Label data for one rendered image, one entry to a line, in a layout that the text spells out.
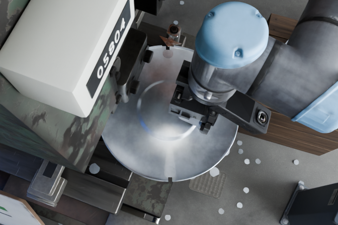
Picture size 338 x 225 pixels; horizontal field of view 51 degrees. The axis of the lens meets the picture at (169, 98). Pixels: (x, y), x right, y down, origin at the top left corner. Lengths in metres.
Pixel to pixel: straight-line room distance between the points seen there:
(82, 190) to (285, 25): 0.97
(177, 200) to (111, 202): 0.73
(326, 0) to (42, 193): 0.61
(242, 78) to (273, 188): 1.18
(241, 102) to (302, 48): 0.17
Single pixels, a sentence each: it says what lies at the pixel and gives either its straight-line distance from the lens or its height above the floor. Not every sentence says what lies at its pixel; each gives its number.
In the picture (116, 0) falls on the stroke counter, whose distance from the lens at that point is 0.18.
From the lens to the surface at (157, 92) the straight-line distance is 0.74.
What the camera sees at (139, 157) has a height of 0.79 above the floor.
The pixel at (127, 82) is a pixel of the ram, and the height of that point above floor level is 0.97.
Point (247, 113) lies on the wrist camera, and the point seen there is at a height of 0.95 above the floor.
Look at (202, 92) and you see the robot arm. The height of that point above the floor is 1.02.
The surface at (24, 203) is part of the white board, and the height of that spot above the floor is 0.57.
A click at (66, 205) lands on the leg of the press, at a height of 0.62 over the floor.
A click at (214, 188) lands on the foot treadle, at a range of 1.35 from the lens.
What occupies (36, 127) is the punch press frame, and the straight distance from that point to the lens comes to 0.25.
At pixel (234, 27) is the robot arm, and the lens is 0.40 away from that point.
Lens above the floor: 1.48
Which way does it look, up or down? 70 degrees down
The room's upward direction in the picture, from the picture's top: 10 degrees clockwise
